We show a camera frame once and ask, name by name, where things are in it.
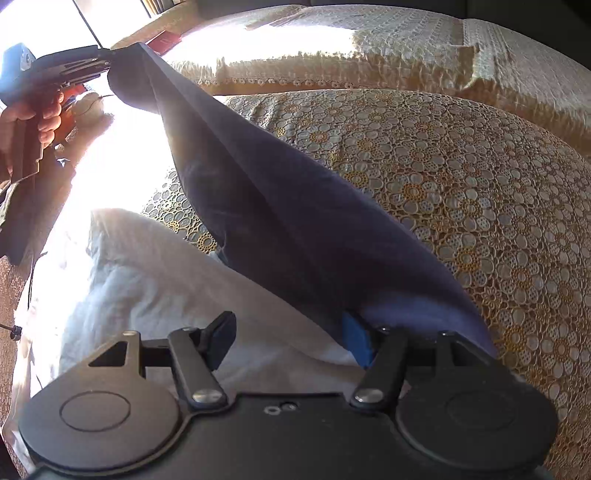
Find person's left hand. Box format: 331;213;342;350
0;90;64;178

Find dark grey garment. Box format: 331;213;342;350
0;157;77;267

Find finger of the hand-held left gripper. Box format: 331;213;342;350
69;45;114;85

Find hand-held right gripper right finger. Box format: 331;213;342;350
342;311;500;409

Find dark green sofa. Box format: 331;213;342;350
111;0;591;154

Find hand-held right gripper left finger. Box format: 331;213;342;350
88;310;238;412

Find white navy raglan t-shirt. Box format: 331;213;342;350
9;42;500;472

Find red packet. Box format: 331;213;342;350
150;31;184;54

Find green orange organizer box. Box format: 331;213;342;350
54;84;78;136

